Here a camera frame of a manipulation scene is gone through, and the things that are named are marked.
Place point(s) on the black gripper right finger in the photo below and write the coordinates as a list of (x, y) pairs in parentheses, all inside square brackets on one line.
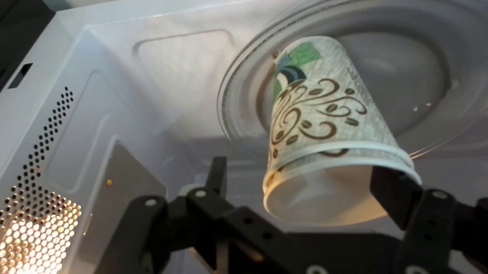
[(432, 223)]

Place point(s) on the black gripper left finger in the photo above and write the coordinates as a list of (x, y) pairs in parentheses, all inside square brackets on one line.
[(238, 230)]

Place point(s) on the patterned paper cup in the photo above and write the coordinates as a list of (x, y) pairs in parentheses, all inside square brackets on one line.
[(325, 116)]

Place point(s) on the glass microwave turntable plate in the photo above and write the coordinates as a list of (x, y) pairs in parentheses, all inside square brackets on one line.
[(406, 66)]

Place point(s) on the grey waveguide cover panel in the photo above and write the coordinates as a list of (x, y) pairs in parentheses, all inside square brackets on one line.
[(123, 192)]

